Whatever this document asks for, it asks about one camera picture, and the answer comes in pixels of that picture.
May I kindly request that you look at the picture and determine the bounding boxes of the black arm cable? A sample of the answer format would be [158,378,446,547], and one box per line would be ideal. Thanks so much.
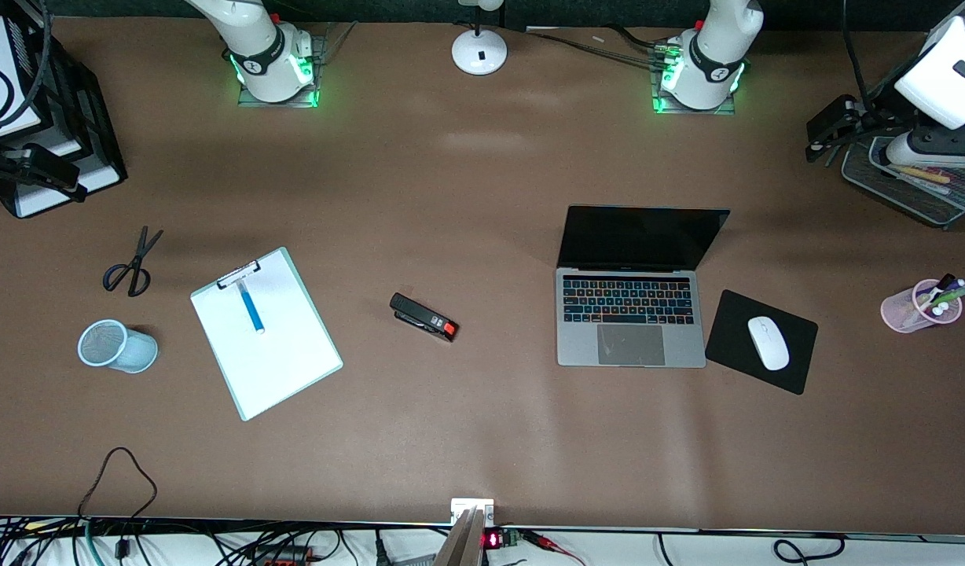
[0,0,53,130]
[842,0,876,111]

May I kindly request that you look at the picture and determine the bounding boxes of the black stapler with red end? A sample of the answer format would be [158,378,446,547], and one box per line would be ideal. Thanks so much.
[389,292,459,344]

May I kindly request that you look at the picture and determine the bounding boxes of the grey mesh desk tray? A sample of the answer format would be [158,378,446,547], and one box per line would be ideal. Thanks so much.
[842,135,965,231]

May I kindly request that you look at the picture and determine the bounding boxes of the yellow marker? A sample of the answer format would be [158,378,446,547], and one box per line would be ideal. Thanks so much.
[895,165,953,186]

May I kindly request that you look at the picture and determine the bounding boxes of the teal cable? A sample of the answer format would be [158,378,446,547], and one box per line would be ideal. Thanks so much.
[82,520,106,566]

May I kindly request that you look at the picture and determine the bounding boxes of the black mouse pad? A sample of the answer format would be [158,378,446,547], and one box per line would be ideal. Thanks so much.
[704,289,819,395]

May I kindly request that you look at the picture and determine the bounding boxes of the black cable bundle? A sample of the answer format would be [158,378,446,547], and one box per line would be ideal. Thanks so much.
[522,26,668,68]

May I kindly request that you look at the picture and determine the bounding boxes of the red and black wire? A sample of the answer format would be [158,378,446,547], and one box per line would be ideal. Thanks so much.
[522,530,587,566]

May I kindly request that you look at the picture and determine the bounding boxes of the silver laptop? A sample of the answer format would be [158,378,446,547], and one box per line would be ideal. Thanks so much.
[556,205,732,369]

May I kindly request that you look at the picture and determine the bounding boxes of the black capped marker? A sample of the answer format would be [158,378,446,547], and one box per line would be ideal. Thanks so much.
[919,273,957,309]

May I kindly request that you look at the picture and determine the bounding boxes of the black scissors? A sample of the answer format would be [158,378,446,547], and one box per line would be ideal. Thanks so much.
[102,226,164,298]

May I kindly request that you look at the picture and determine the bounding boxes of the black stacked paper tray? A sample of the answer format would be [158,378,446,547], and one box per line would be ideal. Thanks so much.
[0,0,128,219]

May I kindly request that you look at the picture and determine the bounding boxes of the white computer mouse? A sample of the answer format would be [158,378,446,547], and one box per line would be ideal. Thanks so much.
[747,316,791,372]

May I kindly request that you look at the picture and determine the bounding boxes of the thin dark looped cable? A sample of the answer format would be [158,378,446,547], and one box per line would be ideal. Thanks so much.
[78,447,158,524]

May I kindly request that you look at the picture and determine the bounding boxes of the white paper sheet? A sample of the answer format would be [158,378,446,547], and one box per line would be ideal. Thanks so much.
[193,253,339,417]

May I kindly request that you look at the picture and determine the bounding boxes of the white desk lamp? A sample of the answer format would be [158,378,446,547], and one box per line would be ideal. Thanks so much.
[451,0,508,77]

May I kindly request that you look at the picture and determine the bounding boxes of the light blue mesh cup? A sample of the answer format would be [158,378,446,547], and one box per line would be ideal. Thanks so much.
[77,318,159,374]

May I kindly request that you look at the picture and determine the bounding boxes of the light green clipboard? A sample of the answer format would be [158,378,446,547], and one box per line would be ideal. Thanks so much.
[190,246,344,422]

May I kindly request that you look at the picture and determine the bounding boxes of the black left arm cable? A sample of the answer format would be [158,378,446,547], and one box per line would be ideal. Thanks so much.
[842,0,876,111]

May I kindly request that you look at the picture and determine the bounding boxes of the blue marker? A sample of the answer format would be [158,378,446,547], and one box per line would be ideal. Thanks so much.
[236,281,266,335]

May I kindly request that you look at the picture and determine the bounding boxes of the black power strip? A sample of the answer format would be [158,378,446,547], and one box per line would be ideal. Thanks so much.
[247,545,314,566]

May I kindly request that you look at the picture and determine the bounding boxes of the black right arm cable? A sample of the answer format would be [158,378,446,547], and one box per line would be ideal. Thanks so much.
[0,0,53,130]

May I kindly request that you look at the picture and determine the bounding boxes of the black coiled cable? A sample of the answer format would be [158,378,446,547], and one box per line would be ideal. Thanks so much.
[772,533,846,564]

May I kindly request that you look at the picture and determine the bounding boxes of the tangled black cables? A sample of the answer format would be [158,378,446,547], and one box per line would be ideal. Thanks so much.
[0,515,436,566]

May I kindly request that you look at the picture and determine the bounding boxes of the pink translucent cup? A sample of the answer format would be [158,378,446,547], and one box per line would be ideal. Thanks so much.
[880,279,964,334]

